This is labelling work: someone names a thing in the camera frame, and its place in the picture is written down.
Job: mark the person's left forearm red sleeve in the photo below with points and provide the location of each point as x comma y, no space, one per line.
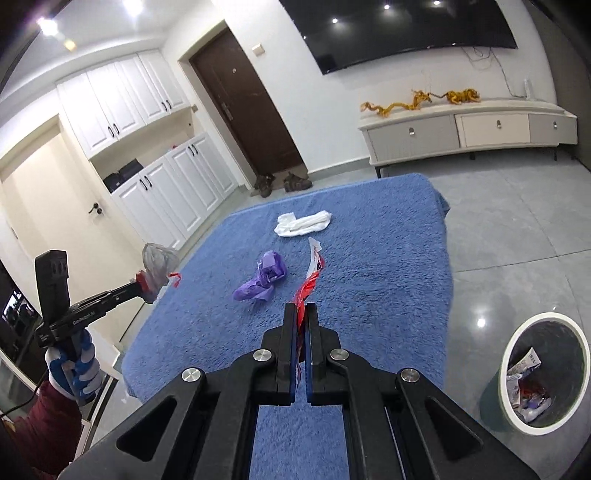
41,438

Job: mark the round white-rimmed waste bin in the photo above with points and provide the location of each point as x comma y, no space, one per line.
490,406

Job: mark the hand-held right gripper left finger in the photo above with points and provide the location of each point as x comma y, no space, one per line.
288,332

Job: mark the blue fleece blanket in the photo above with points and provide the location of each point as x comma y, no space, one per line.
378,258

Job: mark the clear plastic wrapper red tie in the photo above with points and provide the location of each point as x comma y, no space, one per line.
159,261

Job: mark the dark red snack packet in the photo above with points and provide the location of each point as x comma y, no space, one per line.
531,387

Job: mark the pair of brown shoes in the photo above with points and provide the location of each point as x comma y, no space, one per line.
297,182
264,185

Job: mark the beige wall switch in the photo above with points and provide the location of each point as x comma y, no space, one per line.
259,50

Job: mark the purple plastic bag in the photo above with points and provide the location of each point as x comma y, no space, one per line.
265,272

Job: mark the dark brown entrance door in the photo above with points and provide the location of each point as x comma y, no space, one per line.
244,101

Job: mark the white television stand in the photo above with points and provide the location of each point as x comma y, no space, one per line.
415,134

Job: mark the white upper wall cabinet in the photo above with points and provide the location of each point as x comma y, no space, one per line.
120,101

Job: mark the dark blue foil wrapper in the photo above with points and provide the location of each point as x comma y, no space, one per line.
535,408

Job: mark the person's left hand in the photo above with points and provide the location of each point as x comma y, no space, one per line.
81,369

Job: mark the golden dragon figurine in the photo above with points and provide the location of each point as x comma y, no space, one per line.
392,107

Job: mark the golden tiger figurine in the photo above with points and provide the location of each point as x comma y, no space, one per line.
457,96

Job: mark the red and white paper packet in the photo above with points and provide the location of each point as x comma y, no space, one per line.
526,361

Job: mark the black bag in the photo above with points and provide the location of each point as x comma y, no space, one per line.
130,171
112,183

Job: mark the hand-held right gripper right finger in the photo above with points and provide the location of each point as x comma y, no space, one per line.
312,332

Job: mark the black wall television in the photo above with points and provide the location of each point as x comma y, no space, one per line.
397,27

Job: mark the cream interior door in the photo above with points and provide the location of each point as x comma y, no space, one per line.
51,203

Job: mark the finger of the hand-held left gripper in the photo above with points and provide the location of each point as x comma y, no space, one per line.
122,294

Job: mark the white crumpled tissue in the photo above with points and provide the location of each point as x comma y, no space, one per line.
302,224

